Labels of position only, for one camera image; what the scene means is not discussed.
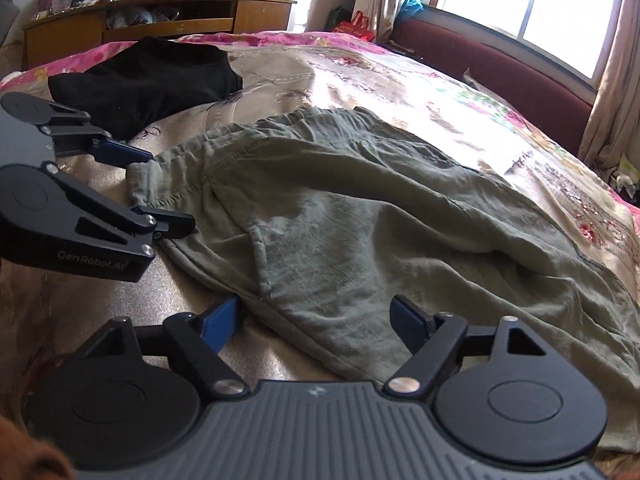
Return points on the beige curtain right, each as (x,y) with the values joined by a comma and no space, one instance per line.
(614,119)

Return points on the wooden TV cabinet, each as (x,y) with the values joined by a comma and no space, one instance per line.
(74,31)

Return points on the maroon upholstered bench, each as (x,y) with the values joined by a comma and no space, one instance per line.
(545,93)

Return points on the black folded garment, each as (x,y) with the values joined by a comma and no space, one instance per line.
(149,81)

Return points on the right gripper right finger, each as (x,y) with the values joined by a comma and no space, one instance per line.
(434,341)

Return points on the red gift bag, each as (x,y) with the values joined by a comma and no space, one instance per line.
(359,27)

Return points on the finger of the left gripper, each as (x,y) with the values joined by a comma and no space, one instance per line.
(168,223)
(110,152)

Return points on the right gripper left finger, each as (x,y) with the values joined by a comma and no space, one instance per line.
(193,344)

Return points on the olive green pants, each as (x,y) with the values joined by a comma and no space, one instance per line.
(318,218)

